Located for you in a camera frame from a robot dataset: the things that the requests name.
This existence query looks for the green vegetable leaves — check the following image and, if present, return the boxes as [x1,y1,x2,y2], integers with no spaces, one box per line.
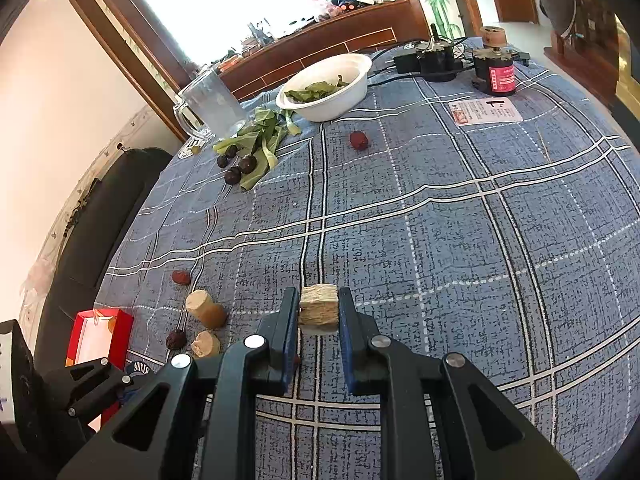
[212,107,304,192]

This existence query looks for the white and red paper card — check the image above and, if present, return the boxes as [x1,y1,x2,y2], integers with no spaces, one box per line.
[448,97,524,126]

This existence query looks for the glass pitcher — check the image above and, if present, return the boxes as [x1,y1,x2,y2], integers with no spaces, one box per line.
[172,68,250,144]

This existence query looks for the long beige sugarcane piece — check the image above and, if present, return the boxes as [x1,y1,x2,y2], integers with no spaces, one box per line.
[185,289,229,330]

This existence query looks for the red-rimmed white tray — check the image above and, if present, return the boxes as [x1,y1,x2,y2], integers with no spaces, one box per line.
[65,308,135,432]

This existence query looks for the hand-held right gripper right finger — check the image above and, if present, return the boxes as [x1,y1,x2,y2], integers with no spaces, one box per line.
[339,287,581,480]

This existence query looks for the green leaves in bowl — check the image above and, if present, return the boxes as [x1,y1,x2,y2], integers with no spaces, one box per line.
[285,75,351,104]

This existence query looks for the wooden sideboard cabinet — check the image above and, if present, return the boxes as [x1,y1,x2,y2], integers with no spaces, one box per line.
[216,0,432,102]

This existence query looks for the wooden wheel ornament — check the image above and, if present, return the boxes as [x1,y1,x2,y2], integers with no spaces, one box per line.
[534,0,619,94]

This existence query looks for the black power adapter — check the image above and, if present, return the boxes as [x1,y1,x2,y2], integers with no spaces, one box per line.
[393,52,422,74]

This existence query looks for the black power cable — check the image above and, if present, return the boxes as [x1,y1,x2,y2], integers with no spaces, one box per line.
[366,39,426,87]

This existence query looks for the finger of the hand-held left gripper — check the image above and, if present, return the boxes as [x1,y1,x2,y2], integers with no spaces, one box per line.
[42,358,134,419]

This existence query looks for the white bowl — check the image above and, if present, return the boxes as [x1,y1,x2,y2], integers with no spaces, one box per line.
[275,53,374,123]

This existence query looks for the blue plaid tablecloth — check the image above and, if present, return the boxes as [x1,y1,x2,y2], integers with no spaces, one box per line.
[94,35,640,480]

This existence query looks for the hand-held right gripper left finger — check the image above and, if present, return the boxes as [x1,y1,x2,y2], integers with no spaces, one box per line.
[56,287,301,480]

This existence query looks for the small beige sugarcane piece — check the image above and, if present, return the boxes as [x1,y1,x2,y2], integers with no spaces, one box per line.
[191,330,222,359]

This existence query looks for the wide beige sugarcane chunk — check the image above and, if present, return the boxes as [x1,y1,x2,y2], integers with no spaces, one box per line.
[299,284,342,334]

